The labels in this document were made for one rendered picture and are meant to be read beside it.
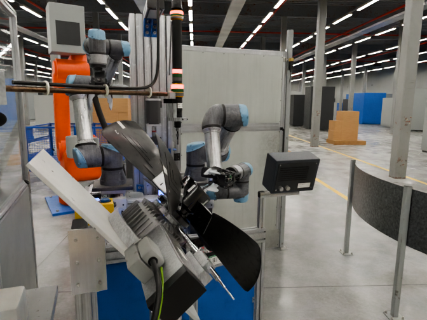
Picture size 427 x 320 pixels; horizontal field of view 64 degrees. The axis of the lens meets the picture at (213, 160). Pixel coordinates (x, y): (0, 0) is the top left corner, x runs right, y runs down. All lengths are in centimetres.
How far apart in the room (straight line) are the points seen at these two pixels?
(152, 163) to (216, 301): 100
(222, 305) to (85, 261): 103
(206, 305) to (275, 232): 190
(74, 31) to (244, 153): 302
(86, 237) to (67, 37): 432
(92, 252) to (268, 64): 266
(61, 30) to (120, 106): 439
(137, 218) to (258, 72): 246
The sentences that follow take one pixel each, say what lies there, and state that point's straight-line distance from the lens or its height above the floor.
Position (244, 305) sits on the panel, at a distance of 203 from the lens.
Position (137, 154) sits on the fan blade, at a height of 134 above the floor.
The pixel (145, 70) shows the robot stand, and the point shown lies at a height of 170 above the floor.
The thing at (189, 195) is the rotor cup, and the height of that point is 121.
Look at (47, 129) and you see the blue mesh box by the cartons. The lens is 806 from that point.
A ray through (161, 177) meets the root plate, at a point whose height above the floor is 126.
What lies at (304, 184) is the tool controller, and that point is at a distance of 189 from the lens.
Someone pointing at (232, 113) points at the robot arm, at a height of 146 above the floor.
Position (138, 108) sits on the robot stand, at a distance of 218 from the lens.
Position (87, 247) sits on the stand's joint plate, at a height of 109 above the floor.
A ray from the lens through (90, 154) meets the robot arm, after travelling 199.
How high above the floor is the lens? 151
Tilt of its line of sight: 10 degrees down
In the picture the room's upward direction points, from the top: 1 degrees clockwise
